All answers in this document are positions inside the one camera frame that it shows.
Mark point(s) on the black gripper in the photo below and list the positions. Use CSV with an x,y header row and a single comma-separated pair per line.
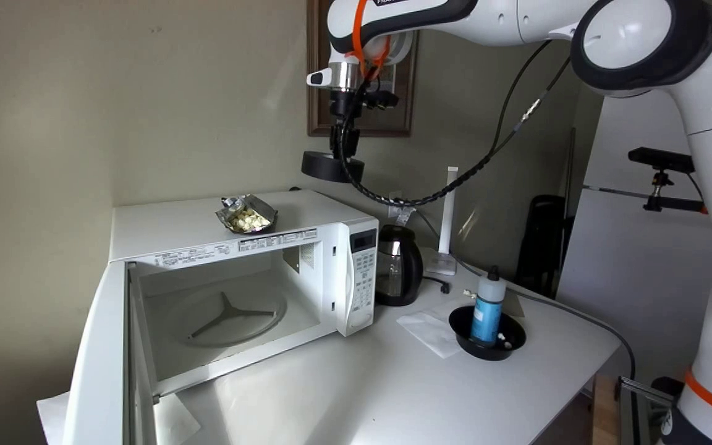
x,y
344,113

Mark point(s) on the black masking tape roll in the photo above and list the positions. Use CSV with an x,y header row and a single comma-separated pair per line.
x,y
324,166

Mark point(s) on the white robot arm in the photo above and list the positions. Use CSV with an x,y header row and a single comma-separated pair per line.
x,y
650,57

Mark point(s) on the glass microwave turntable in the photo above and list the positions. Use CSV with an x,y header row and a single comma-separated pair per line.
x,y
224,317

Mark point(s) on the white microwave oven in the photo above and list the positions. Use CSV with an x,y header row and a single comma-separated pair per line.
x,y
319,259

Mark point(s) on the microwave door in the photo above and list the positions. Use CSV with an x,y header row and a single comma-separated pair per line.
x,y
111,398

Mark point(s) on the small metal tray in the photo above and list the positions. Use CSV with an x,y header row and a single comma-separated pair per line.
x,y
245,214

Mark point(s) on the black electric kettle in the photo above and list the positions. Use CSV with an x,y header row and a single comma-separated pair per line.
x,y
400,267

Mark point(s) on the white desk lamp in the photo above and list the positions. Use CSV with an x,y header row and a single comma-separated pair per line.
x,y
444,264

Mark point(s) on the white paper napkin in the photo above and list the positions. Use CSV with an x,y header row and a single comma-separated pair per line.
x,y
432,333

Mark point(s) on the blue white squeeze bottle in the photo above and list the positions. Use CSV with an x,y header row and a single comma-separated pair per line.
x,y
489,308

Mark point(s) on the black bowl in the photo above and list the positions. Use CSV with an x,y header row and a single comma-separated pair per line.
x,y
511,337

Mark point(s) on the black camera on tripod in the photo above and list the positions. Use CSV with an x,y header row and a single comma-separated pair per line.
x,y
645,180

